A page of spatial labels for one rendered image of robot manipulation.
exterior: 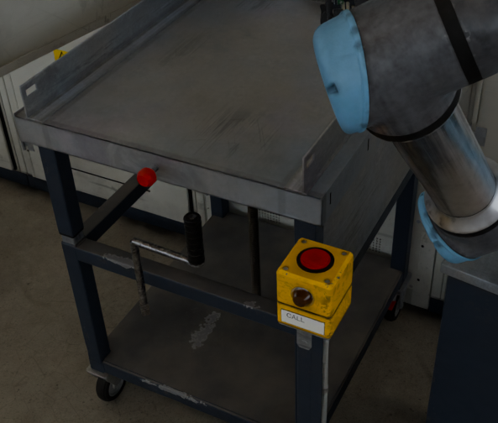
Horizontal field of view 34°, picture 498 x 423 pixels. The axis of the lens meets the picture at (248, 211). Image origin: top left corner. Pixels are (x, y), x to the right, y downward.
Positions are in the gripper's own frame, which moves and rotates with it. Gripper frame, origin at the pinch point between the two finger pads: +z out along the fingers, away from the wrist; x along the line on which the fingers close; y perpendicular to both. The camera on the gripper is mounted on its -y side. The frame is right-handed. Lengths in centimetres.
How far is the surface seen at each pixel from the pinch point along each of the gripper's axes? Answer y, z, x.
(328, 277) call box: 33.0, 19.8, -5.9
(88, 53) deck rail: -30, -2, -50
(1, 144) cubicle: -124, 39, -111
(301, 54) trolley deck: -37.4, 3.0, -8.5
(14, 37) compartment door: -36, -6, -66
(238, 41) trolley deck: -43.0, 0.2, -21.6
